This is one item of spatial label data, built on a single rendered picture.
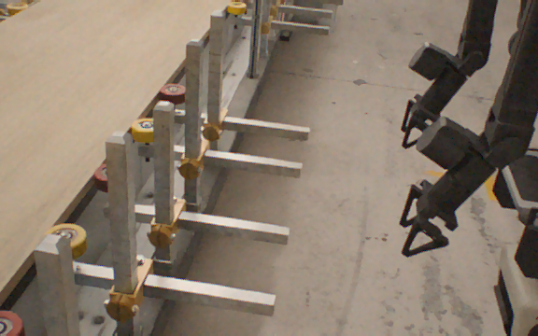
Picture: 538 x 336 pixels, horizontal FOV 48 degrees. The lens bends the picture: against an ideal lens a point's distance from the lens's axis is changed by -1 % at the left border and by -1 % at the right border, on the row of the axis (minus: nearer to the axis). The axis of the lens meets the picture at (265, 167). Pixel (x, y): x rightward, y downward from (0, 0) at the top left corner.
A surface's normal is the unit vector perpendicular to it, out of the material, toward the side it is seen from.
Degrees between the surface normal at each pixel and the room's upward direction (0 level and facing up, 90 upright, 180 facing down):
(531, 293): 8
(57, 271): 90
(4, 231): 0
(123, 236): 90
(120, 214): 90
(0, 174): 0
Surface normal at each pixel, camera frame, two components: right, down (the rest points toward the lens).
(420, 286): 0.07, -0.86
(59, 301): -0.15, 0.48
